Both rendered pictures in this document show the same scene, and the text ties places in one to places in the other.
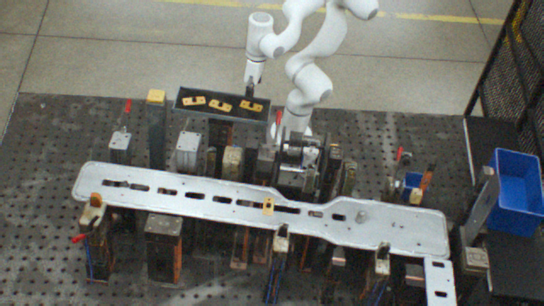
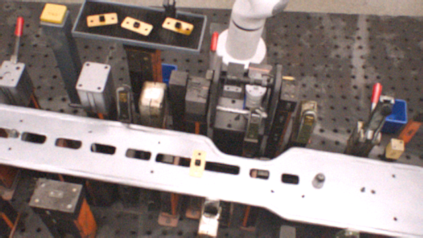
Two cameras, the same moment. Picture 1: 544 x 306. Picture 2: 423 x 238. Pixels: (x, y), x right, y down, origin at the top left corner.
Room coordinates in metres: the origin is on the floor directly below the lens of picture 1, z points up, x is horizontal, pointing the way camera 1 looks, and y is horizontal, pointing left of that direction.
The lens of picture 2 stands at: (0.86, -0.12, 2.30)
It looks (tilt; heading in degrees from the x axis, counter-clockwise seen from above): 59 degrees down; 5
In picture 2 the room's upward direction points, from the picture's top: 5 degrees clockwise
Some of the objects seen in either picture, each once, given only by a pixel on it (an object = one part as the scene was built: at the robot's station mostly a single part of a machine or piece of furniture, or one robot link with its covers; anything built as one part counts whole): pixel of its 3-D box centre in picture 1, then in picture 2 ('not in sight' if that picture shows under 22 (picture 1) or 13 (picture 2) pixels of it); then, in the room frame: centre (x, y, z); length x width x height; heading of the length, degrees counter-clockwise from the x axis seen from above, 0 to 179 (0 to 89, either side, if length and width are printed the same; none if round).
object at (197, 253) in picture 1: (210, 223); (129, 175); (1.51, 0.19, 0.84); 0.13 x 0.11 x 0.29; 0
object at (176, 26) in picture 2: (251, 105); (178, 25); (1.86, 0.10, 1.17); 0.08 x 0.04 x 0.01; 79
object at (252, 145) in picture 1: (247, 177); (179, 114); (1.72, 0.07, 0.90); 0.05 x 0.05 x 0.40; 0
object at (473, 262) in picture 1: (461, 284); not in sight; (1.39, -0.76, 0.88); 0.08 x 0.08 x 0.36; 0
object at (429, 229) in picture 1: (262, 207); (190, 165); (1.50, 0.00, 1.00); 1.38 x 0.22 x 0.02; 90
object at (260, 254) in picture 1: (264, 229); (197, 182); (1.53, -0.02, 0.84); 0.13 x 0.05 x 0.29; 0
